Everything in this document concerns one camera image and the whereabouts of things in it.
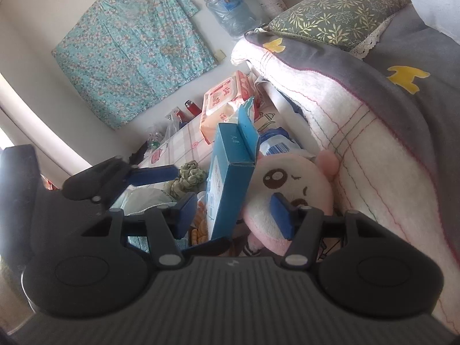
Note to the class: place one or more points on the blue water jug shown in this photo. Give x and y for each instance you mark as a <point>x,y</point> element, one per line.
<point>230,10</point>

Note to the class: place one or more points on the green scrunchie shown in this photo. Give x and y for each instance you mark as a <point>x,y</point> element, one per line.
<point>187,179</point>

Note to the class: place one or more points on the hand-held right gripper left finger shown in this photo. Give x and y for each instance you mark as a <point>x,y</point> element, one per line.
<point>187,215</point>

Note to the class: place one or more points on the orange striped towel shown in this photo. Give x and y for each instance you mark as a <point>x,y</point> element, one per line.
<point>202,226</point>

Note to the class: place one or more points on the blue white paper box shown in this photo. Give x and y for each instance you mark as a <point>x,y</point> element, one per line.
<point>226,187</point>

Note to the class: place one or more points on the teal floral cloth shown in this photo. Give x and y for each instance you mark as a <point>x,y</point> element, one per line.
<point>125,43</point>

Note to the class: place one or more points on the pink wet wipes pack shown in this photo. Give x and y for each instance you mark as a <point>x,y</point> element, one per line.
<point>222,104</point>

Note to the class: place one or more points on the printed checked tablecloth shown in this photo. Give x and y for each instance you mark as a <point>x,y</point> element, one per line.
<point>179,143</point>

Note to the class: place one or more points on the grey blanket with yellow prints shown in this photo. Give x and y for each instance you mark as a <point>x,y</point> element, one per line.
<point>413,133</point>

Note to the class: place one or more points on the blue teal tissue pack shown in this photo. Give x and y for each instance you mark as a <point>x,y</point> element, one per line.
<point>276,145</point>

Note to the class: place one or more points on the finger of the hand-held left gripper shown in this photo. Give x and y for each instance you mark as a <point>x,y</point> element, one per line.
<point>151,175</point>
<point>205,247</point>

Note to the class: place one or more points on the green leaf print pillow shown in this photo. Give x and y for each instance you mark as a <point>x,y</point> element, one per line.
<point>337,14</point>

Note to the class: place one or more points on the clear plastic bag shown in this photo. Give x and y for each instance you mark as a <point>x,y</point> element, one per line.
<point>163,129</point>

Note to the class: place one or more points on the black pouch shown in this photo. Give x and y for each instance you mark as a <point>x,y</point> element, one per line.
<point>138,154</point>

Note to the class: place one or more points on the white plaid fleece blanket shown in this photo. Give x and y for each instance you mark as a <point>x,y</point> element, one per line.
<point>359,143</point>

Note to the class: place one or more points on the teal checked towel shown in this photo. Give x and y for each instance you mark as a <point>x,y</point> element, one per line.
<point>138,244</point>

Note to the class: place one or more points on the pink white plush toy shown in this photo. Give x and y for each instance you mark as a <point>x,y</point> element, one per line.
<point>284,176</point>

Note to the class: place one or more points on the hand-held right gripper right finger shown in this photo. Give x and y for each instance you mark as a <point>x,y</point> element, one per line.
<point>282,217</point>

